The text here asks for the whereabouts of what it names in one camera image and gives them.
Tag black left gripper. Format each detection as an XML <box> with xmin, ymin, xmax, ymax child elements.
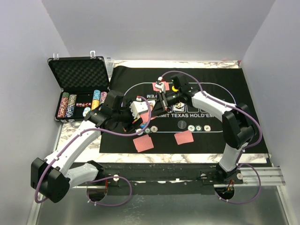
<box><xmin>113</xmin><ymin>100</ymin><xmax>143</xmax><ymax>132</ymax></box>

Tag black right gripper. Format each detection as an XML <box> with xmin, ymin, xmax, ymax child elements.
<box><xmin>150</xmin><ymin>90</ymin><xmax>181</xmax><ymax>119</ymax></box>

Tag jack of clubs card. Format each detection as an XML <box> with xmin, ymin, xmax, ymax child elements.
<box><xmin>148</xmin><ymin>100</ymin><xmax>156</xmax><ymax>110</ymax></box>

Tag red backed card deck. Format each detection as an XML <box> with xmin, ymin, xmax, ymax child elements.
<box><xmin>140</xmin><ymin>112</ymin><xmax>157</xmax><ymax>125</ymax></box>

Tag red backed playing card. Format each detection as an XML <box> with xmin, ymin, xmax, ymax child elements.
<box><xmin>174</xmin><ymin>130</ymin><xmax>194</xmax><ymax>145</ymax></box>
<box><xmin>133</xmin><ymin>135</ymin><xmax>154</xmax><ymax>153</ymax></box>
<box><xmin>152</xmin><ymin>82</ymin><xmax>170</xmax><ymax>91</ymax></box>

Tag red white poker chip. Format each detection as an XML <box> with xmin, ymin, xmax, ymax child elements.
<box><xmin>204</xmin><ymin>125</ymin><xmax>211</xmax><ymax>132</ymax></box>
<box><xmin>150</xmin><ymin>126</ymin><xmax>158</xmax><ymax>133</ymax></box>

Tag green white poker chip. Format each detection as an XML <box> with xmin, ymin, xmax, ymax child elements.
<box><xmin>144</xmin><ymin>128</ymin><xmax>151</xmax><ymax>134</ymax></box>
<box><xmin>195</xmin><ymin>125</ymin><xmax>202</xmax><ymax>131</ymax></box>

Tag black dealer button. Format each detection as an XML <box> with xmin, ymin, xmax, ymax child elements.
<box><xmin>177</xmin><ymin>120</ymin><xmax>187</xmax><ymax>129</ymax></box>

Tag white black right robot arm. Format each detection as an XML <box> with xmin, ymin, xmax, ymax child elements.
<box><xmin>151</xmin><ymin>71</ymin><xmax>256</xmax><ymax>184</ymax></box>

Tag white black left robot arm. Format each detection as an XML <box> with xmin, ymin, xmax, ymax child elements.
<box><xmin>30</xmin><ymin>90</ymin><xmax>151</xmax><ymax>203</ymax></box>

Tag pink green chip stack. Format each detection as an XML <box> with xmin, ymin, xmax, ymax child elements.
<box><xmin>99</xmin><ymin>91</ymin><xmax>107</xmax><ymax>104</ymax></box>

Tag yellow white chip stack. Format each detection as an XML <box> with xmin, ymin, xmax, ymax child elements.
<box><xmin>91</xmin><ymin>99</ymin><xmax>100</xmax><ymax>110</ymax></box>

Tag black poker table mat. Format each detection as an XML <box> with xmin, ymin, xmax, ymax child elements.
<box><xmin>110</xmin><ymin>66</ymin><xmax>257</xmax><ymax>154</ymax></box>

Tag light blue chip stack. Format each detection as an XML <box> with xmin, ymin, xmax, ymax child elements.
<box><xmin>93</xmin><ymin>90</ymin><xmax>101</xmax><ymax>101</ymax></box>

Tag white green chip stack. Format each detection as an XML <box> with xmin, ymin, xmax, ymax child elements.
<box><xmin>82</xmin><ymin>107</ymin><xmax>91</xmax><ymax>117</ymax></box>

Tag red dice row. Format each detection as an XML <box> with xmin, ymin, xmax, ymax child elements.
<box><xmin>75</xmin><ymin>102</ymin><xmax>92</xmax><ymax>107</ymax></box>

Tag blue white chip stack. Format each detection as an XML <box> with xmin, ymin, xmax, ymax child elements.
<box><xmin>65</xmin><ymin>94</ymin><xmax>77</xmax><ymax>117</ymax></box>

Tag black aluminium chip case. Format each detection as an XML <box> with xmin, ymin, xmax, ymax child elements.
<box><xmin>47</xmin><ymin>53</ymin><xmax>109</xmax><ymax>122</ymax></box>

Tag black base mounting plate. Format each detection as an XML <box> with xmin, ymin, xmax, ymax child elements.
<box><xmin>94</xmin><ymin>163</ymin><xmax>243</xmax><ymax>195</ymax></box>

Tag red white chip stack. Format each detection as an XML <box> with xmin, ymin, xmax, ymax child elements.
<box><xmin>57</xmin><ymin>97</ymin><xmax>68</xmax><ymax>118</ymax></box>

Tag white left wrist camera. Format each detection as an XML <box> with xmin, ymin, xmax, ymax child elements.
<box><xmin>129</xmin><ymin>101</ymin><xmax>148</xmax><ymax>119</ymax></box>

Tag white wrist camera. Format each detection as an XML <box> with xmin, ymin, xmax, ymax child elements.
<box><xmin>129</xmin><ymin>101</ymin><xmax>148</xmax><ymax>119</ymax></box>
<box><xmin>155</xmin><ymin>76</ymin><xmax>166</xmax><ymax>93</ymax></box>

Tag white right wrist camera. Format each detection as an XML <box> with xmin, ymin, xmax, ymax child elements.
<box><xmin>155</xmin><ymin>76</ymin><xmax>166</xmax><ymax>93</ymax></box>

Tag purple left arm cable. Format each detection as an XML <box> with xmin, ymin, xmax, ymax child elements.
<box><xmin>34</xmin><ymin>95</ymin><xmax>152</xmax><ymax>203</ymax></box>

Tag aluminium extrusion rail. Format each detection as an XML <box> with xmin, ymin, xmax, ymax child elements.
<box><xmin>66</xmin><ymin>165</ymin><xmax>285</xmax><ymax>188</ymax></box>

